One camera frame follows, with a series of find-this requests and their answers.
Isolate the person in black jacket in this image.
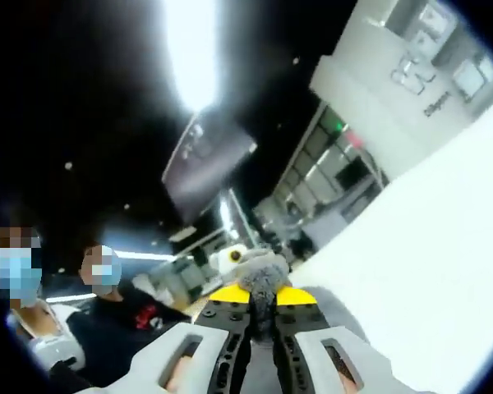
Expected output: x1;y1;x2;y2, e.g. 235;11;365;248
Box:
63;281;195;390

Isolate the grey towel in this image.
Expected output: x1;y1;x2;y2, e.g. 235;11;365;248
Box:
232;248;370;394

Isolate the hanging dark screen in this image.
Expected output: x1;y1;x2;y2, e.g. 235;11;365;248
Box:
161;112;259;223

